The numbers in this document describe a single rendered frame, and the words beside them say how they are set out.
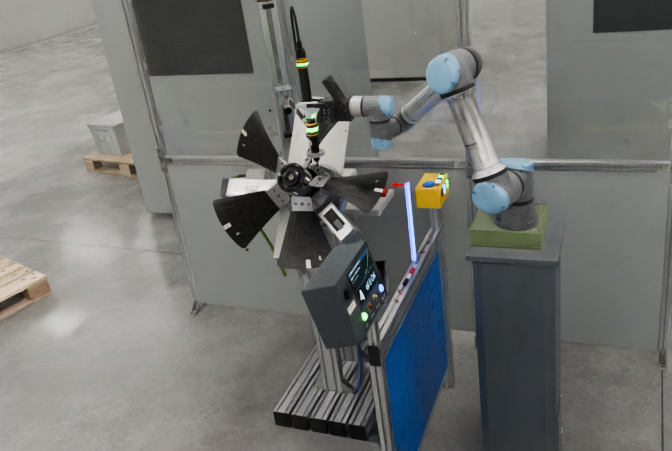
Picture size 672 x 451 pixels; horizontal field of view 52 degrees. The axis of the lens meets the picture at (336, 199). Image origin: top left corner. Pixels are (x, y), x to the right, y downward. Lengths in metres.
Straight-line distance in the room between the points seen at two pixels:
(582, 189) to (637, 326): 0.73
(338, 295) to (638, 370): 2.05
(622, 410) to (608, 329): 0.42
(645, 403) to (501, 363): 0.94
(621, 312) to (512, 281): 1.15
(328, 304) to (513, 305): 0.86
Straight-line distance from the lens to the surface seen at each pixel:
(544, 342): 2.57
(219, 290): 4.17
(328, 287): 1.82
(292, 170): 2.66
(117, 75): 5.46
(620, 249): 3.34
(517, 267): 2.42
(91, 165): 7.31
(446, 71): 2.19
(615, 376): 3.53
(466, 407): 3.31
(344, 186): 2.60
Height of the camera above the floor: 2.17
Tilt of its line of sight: 23 degrees down
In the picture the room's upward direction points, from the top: 8 degrees counter-clockwise
